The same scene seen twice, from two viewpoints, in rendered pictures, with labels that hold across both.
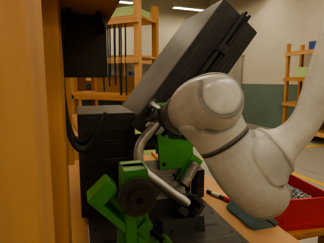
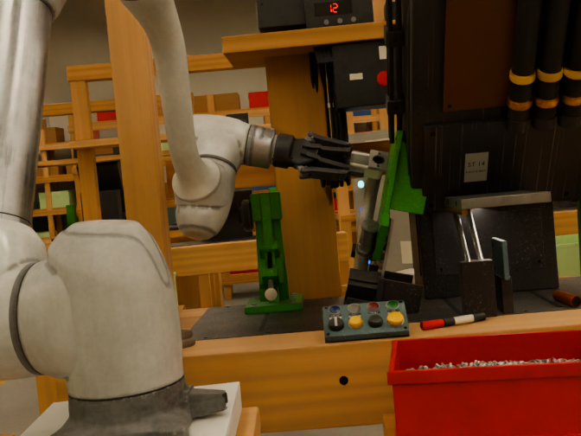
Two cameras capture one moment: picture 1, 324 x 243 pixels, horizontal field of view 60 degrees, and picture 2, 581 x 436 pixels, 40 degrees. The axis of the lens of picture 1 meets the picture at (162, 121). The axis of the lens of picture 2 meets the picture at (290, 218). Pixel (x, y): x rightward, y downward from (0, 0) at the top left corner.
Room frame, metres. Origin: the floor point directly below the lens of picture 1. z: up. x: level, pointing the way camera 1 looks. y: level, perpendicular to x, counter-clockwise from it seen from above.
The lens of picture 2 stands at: (1.23, -1.69, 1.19)
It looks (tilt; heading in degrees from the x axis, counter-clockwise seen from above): 2 degrees down; 109
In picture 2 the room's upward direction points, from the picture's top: 5 degrees counter-clockwise
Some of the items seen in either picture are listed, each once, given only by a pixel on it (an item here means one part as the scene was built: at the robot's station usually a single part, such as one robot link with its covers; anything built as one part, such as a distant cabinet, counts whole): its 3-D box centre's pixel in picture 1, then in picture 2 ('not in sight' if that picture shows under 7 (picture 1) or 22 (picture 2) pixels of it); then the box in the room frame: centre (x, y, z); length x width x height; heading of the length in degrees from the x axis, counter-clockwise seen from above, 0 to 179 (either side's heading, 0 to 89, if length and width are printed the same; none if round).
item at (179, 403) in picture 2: not in sight; (143, 401); (0.67, -0.76, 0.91); 0.22 x 0.18 x 0.06; 16
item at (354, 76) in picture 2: (82, 49); (368, 76); (0.79, 0.22, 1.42); 0.17 x 0.12 x 0.15; 17
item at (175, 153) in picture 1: (170, 133); (404, 180); (0.90, -0.03, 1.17); 0.13 x 0.12 x 0.20; 17
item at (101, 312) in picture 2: not in sight; (108, 301); (0.64, -0.77, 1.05); 0.18 x 0.16 x 0.22; 8
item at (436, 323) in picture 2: (220, 196); (453, 321); (1.01, -0.22, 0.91); 0.13 x 0.02 x 0.02; 38
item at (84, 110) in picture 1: (104, 154); (477, 216); (1.02, 0.22, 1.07); 0.30 x 0.18 x 0.34; 17
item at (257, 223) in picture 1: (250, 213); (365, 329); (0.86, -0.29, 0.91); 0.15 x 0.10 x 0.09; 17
